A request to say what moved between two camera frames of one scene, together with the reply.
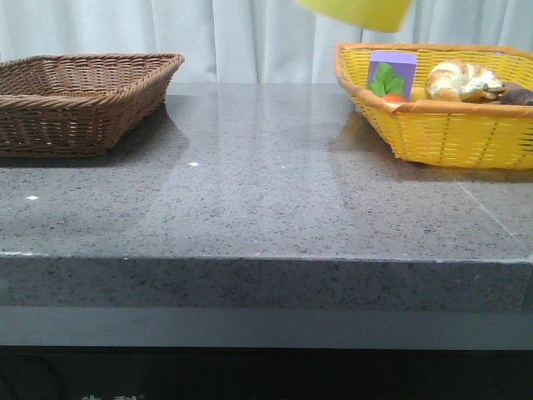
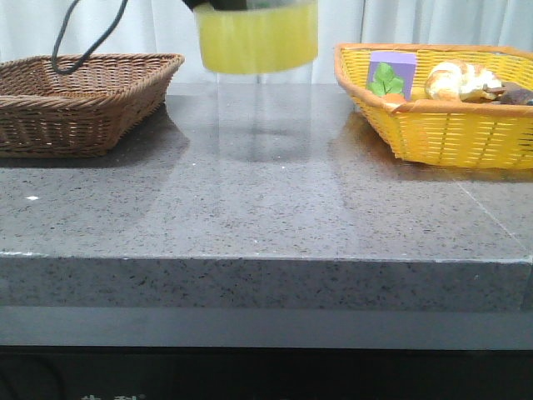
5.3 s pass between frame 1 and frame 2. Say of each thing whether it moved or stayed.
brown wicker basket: stayed
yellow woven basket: stayed
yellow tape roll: moved
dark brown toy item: stayed
